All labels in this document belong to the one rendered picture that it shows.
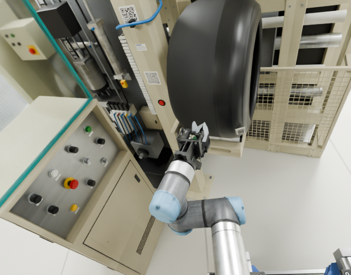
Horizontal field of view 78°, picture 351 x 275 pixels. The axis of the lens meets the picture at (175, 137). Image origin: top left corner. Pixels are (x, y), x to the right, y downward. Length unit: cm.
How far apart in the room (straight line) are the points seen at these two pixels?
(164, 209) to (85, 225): 68
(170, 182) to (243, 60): 47
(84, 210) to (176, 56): 82
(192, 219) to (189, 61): 52
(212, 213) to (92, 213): 69
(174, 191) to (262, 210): 144
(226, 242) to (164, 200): 17
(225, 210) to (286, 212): 137
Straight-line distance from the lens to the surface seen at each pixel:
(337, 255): 125
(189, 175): 58
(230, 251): 55
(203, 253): 184
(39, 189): 99
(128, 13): 99
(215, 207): 61
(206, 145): 69
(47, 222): 107
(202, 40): 81
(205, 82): 78
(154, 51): 102
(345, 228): 201
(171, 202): 53
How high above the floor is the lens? 177
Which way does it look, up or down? 46 degrees down
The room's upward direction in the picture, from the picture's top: 20 degrees counter-clockwise
